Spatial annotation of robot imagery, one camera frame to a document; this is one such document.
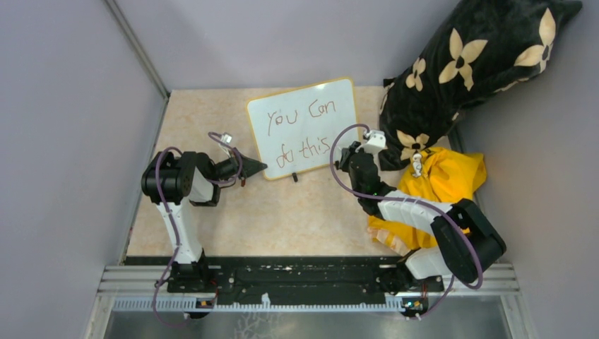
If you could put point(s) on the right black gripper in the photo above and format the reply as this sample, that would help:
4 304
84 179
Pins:
347 153

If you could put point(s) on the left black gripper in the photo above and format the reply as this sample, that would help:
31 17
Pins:
250 167

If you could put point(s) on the yellow framed whiteboard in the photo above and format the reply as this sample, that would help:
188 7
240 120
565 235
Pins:
295 130

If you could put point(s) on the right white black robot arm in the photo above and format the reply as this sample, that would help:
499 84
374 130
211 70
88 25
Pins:
466 242

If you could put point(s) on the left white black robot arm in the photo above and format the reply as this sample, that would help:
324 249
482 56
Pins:
177 183

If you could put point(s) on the yellow cloth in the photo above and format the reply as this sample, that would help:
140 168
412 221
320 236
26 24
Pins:
446 176

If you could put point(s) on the black floral pillow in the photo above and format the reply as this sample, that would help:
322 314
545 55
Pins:
481 49

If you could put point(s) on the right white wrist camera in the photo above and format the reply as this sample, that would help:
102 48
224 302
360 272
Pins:
374 141

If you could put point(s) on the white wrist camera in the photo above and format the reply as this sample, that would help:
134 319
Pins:
374 141
226 138

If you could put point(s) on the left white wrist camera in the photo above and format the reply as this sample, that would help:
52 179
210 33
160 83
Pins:
226 138

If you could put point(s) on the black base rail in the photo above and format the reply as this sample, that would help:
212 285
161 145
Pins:
310 280

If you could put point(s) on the aluminium corner post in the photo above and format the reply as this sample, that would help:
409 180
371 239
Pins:
136 47

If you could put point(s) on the white toothed cable strip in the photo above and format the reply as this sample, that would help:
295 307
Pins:
191 305

